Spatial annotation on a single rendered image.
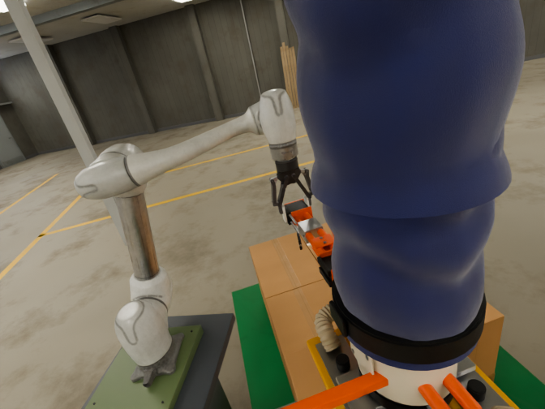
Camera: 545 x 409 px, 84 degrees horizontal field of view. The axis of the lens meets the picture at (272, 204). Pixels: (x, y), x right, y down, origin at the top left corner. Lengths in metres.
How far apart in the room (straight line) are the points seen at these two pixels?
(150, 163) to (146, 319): 0.59
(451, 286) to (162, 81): 13.28
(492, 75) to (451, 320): 0.29
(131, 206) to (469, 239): 1.06
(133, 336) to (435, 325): 1.05
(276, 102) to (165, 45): 12.44
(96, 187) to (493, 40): 0.96
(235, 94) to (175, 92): 2.44
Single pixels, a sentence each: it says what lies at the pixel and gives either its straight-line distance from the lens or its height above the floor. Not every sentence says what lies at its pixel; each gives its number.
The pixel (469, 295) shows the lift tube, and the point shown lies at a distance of 0.48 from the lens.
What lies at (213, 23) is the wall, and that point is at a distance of 12.64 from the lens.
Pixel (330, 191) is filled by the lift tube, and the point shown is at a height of 1.62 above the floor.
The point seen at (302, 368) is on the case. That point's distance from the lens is 1.01.
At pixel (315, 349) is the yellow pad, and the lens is 0.78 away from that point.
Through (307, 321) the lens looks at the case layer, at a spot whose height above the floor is 0.54.
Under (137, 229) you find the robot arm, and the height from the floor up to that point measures 1.30.
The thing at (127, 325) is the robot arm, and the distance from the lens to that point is 1.27.
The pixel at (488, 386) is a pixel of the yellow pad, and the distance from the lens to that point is 0.75.
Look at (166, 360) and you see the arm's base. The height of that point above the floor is 0.82.
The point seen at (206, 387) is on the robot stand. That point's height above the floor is 0.75.
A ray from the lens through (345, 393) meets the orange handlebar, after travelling 0.58.
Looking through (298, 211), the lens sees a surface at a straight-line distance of 1.04.
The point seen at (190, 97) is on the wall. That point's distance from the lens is 13.13.
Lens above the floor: 1.77
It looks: 25 degrees down
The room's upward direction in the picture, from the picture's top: 13 degrees counter-clockwise
